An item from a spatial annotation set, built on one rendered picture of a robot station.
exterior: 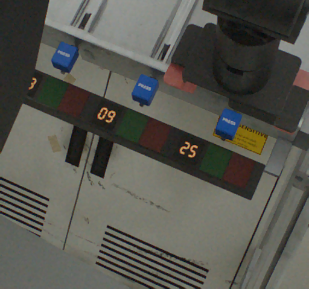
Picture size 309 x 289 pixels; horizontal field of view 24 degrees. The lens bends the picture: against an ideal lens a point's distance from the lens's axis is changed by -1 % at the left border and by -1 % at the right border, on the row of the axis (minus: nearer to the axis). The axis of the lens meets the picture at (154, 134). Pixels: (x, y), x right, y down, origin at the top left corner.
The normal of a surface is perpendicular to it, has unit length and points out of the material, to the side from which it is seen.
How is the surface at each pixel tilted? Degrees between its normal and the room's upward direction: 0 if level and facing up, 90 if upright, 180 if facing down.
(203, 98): 135
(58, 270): 0
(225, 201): 90
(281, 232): 90
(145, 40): 45
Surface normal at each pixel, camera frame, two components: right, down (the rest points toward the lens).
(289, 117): -0.04, -0.32
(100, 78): -0.32, 0.41
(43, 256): 0.26, -0.83
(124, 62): -0.41, 0.87
